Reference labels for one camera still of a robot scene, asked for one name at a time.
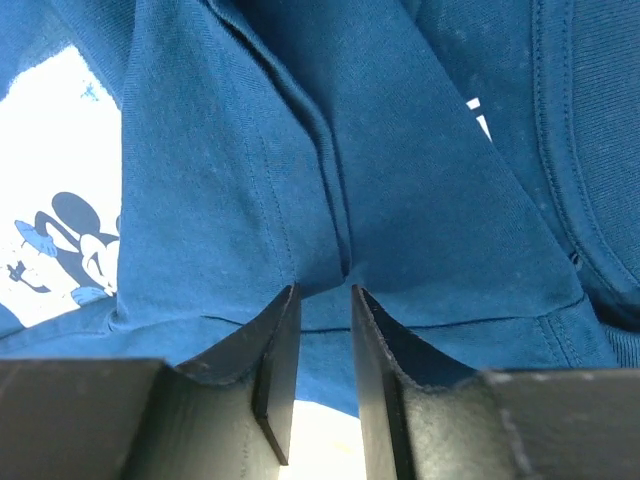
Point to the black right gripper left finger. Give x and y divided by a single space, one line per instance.
224 414

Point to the dark blue printed t-shirt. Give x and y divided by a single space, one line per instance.
474 165

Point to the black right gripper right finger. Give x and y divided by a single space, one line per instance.
425 415

